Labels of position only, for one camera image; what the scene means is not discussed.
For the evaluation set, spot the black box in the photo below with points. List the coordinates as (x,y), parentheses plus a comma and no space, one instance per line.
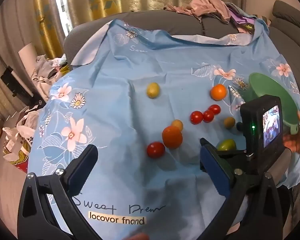
(13,82)

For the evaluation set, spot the pile of light clothes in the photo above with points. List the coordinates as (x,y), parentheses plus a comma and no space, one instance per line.
(45,72)

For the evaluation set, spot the white plastic bag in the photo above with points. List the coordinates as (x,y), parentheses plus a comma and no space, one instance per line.
(25,130)

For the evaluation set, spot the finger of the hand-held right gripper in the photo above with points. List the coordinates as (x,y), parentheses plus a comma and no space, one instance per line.
(235,155)

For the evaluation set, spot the green fruit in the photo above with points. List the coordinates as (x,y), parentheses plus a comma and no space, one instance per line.
(226,145)

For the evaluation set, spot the pink garment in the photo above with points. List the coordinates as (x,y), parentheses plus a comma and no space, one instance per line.
(205,3)

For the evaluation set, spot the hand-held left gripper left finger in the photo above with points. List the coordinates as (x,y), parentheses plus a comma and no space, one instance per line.
(86,165)

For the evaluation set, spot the white board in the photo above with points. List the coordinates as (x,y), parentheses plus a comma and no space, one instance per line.
(27,56)

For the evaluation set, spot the green plastic bowl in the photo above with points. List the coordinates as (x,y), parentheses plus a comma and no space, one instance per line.
(267,85)

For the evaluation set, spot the golden patterned curtain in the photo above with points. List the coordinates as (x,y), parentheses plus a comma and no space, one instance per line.
(90,0)

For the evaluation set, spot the grey sofa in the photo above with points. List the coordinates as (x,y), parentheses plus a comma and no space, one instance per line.
(150,20)

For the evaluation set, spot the small yellow-orange fruit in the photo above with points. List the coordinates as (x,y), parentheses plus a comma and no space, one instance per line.
(178,123)

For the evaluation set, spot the small brownish fruit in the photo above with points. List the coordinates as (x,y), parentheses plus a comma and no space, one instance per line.
(229,122)

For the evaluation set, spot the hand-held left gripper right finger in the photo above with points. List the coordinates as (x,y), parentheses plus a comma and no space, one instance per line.
(215,170)

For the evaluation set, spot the large red tomato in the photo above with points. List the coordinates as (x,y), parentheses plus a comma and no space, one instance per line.
(155,149)

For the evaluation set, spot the round orange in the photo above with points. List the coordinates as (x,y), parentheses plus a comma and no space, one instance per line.
(218,91)

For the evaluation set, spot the small red tomato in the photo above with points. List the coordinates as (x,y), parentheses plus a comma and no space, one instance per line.
(208,116)
(196,117)
(216,108)

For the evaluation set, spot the red and yellow bag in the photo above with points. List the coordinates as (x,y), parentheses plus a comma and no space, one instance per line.
(16,158)

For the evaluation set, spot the blue floral cloth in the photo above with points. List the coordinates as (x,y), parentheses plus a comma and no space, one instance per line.
(115,105)

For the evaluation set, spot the purple garment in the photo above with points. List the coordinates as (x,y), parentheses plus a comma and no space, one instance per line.
(242,20)

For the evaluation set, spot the yellow-green lemon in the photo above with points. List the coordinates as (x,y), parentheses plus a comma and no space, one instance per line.
(153,90)

